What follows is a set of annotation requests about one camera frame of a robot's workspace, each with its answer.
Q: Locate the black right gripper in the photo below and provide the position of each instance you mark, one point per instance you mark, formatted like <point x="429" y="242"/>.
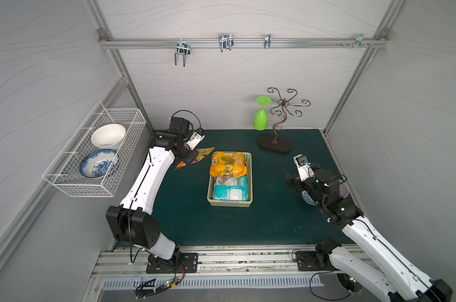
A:
<point x="294" y="181"/>

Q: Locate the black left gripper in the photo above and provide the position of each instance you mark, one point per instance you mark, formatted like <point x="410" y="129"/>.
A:
<point x="192" y="154"/>

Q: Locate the orange Fox's candy bag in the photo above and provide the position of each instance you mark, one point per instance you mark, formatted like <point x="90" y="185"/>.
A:
<point x="199" y="155"/>

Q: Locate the yellow mango candy bag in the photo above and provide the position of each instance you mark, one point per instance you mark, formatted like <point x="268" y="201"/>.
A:
<point x="228" y="164"/>

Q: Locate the teal candy bag back side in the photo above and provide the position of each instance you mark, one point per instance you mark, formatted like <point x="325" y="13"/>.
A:
<point x="231" y="188"/>

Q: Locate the pale green plastic basket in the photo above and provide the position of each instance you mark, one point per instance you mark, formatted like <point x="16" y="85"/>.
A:
<point x="235" y="204"/>

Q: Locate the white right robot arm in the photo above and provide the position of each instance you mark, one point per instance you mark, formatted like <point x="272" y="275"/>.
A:
<point x="394" y="278"/>

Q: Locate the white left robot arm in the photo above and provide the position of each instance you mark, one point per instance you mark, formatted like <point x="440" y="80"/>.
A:
<point x="131" y="222"/>

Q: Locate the lilac bowl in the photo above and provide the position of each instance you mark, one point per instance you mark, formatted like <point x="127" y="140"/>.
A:
<point x="344" y="190"/>

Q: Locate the small blue patterned bowl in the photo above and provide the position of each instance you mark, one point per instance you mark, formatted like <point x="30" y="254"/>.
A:
<point x="308" y="199"/>

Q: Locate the dark bronze cup tree stand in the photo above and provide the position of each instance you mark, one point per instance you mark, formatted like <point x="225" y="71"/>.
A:
<point x="275" y="142"/>

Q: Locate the white bowl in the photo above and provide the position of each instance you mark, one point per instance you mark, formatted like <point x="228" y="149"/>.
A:
<point x="109" y="136"/>

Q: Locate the blue patterned plate bowl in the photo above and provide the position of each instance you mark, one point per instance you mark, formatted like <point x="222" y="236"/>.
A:
<point x="99" y="163"/>

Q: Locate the green plastic wine glass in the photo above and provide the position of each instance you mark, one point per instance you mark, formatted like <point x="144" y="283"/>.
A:
<point x="260" y="121"/>

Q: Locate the metal double hook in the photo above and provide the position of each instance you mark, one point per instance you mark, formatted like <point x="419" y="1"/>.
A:
<point x="183" y="50"/>

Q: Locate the metal hook centre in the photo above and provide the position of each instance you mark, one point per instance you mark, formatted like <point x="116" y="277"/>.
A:
<point x="226" y="41"/>

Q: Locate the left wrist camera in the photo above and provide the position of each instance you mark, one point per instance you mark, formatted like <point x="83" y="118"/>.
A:
<point x="197" y="136"/>

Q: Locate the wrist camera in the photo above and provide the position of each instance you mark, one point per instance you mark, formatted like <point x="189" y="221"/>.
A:
<point x="197" y="136"/>
<point x="304" y="167"/>

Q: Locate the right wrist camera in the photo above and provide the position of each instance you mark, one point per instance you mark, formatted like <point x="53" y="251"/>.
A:
<point x="304" y="167"/>

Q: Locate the white wire wall basket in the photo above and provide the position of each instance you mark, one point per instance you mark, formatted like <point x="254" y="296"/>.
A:
<point x="64" y="174"/>

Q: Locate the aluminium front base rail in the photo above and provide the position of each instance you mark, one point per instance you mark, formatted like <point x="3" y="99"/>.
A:
<point x="212" y="260"/>

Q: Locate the aluminium top rail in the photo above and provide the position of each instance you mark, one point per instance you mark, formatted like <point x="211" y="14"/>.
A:
<point x="239" y="43"/>

